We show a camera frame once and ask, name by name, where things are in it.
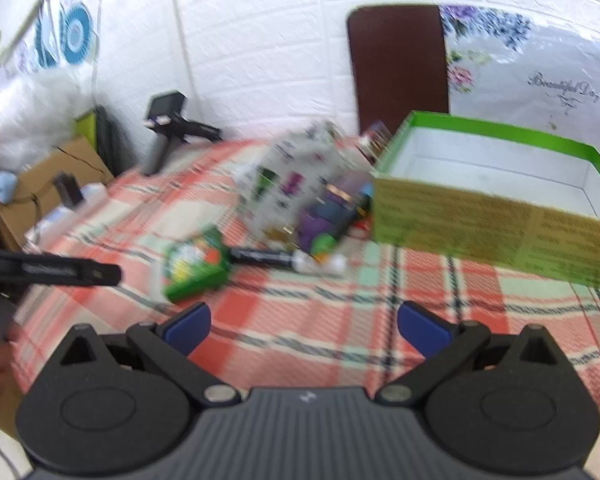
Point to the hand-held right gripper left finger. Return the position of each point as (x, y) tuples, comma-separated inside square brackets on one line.
[(187, 327)]

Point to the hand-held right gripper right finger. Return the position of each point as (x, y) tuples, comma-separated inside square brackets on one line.
[(420, 327)]

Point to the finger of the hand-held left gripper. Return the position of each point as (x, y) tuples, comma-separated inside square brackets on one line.
[(55, 270)]

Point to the green snack packet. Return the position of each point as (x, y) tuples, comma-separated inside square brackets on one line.
[(195, 265)]

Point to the black tube with white cap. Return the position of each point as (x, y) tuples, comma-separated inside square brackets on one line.
[(265, 257)]

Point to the green cardboard box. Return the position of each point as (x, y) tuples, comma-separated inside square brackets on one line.
[(480, 230)]

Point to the clear printed plastic bag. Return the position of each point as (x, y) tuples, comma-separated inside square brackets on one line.
[(285, 170)]

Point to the small black device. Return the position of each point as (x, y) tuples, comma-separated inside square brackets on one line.
[(67, 190)]

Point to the brown cardboard box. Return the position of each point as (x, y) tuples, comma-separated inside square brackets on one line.
[(75, 160)]

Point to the black flat case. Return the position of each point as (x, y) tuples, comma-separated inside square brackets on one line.
[(111, 137)]

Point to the green carton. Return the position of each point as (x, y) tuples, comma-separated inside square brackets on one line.
[(86, 126)]

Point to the purple packet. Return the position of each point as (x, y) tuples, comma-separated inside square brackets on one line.
[(330, 205)]

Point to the white plastic bag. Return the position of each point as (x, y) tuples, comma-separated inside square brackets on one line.
[(35, 105)]

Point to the idle black hand-held gripper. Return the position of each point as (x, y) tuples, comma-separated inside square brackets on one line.
[(172, 120)]

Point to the red printed packet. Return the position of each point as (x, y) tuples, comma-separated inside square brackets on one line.
[(375, 141)]

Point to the dark brown board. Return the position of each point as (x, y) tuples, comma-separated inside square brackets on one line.
[(397, 70)]

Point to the wooden slat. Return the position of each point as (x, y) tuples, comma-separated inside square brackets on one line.
[(37, 5)]

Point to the floral printed cloth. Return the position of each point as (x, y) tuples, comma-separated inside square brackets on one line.
[(530, 75)]

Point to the blue round wall decoration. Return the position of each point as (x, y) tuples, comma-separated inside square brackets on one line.
[(75, 30)]

